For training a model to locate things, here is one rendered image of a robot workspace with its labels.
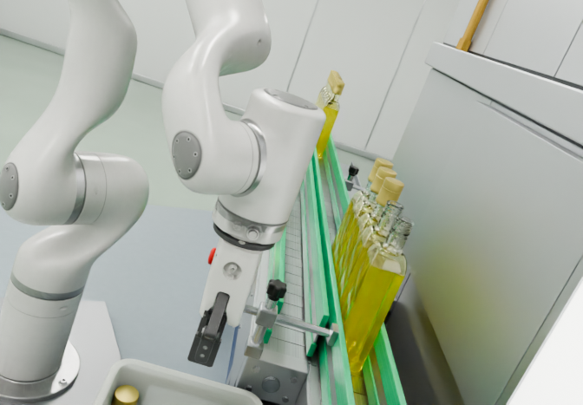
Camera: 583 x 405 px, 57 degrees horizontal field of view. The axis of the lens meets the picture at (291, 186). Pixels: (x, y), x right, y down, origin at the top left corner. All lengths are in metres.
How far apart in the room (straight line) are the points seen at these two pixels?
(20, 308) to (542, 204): 0.80
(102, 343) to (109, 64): 0.60
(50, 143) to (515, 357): 0.68
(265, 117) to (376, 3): 6.19
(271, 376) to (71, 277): 0.36
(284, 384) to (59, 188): 0.44
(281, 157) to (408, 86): 6.34
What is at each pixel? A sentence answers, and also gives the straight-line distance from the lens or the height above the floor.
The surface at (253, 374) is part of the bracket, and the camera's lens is 0.86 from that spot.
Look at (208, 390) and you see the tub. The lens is 0.84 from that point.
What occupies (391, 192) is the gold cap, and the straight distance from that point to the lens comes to 0.90.
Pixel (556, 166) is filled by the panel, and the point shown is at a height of 1.47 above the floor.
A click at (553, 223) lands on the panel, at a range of 0.71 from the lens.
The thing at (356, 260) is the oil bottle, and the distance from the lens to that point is 0.88.
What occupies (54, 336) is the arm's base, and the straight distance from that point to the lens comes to 1.03.
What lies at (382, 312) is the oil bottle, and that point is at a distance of 0.85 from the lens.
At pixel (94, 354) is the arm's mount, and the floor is 0.79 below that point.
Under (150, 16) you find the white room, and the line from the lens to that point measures 6.85.
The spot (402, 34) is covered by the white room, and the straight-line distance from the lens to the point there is 6.78.
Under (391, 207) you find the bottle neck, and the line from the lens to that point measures 0.85.
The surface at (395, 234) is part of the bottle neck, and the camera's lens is 0.81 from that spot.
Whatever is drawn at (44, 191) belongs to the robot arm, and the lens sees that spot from 0.85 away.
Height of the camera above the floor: 1.55
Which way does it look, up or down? 19 degrees down
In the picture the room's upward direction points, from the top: 20 degrees clockwise
